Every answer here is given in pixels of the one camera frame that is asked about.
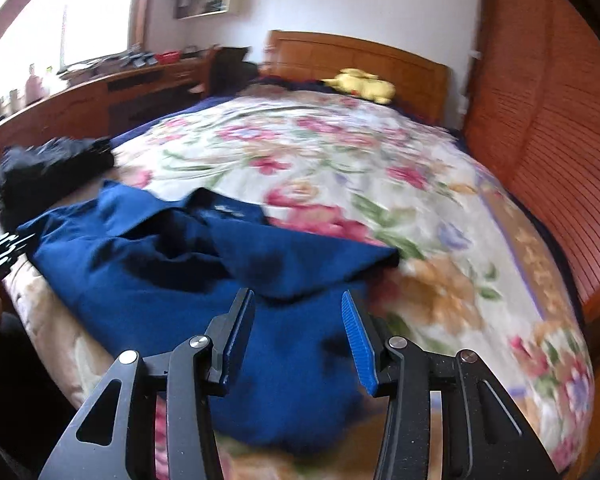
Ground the wooden desk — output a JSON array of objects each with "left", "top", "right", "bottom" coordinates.
[{"left": 0, "top": 52, "right": 215, "bottom": 158}]

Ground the navy blue suit jacket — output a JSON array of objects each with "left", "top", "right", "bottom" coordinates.
[{"left": 20, "top": 181, "right": 400, "bottom": 454}]

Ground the red basket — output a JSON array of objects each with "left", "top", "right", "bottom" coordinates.
[{"left": 155, "top": 50, "right": 181, "bottom": 65}]

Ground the wooden louvered wardrobe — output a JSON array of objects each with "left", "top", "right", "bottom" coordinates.
[{"left": 464, "top": 0, "right": 600, "bottom": 340}]

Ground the black folded garment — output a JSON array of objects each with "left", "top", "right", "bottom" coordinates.
[{"left": 0, "top": 136, "right": 114, "bottom": 232}]

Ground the yellow plush toy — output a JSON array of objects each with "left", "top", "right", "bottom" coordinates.
[{"left": 322, "top": 68, "right": 396, "bottom": 105}]

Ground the floral bed blanket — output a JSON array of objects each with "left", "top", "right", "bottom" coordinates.
[{"left": 0, "top": 84, "right": 596, "bottom": 480}]

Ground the wooden chair with black cloth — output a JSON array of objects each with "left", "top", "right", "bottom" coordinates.
[{"left": 208, "top": 47, "right": 259, "bottom": 96}]

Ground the wooden headboard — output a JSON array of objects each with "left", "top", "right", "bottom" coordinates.
[{"left": 258, "top": 29, "right": 451, "bottom": 124}]

